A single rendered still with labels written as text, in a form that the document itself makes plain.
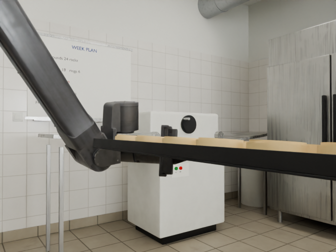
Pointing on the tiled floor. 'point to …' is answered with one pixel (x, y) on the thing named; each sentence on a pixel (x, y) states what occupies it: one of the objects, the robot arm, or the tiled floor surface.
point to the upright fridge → (302, 115)
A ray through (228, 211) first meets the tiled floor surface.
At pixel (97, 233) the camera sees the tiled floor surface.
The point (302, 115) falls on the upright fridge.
